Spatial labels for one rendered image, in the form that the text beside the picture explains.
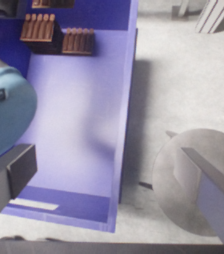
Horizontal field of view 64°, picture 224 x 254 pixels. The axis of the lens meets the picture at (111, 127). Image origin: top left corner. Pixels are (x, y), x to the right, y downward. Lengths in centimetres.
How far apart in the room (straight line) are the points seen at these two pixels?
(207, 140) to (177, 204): 20
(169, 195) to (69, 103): 43
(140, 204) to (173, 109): 43
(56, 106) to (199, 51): 69
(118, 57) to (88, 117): 23
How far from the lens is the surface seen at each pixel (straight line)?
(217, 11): 94
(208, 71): 95
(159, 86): 87
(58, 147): 63
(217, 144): 61
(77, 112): 62
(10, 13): 37
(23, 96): 17
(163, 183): 56
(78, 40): 69
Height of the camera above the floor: 80
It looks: 79 degrees down
